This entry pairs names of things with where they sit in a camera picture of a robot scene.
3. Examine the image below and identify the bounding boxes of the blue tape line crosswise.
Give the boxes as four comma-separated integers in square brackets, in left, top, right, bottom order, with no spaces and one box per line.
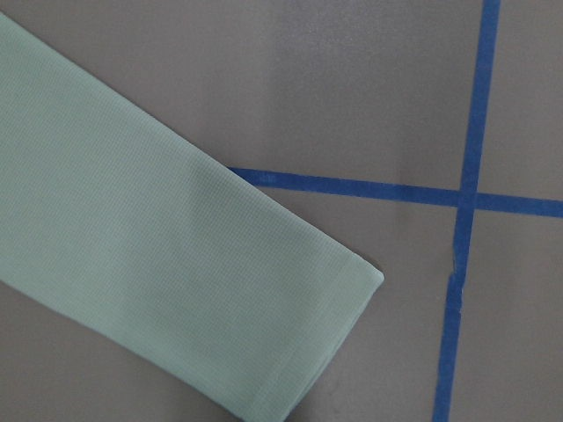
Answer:
[230,167,562,218]

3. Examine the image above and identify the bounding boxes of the green long-sleeve shirt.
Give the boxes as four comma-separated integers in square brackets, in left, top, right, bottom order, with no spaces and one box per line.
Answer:
[1,17,384,421]

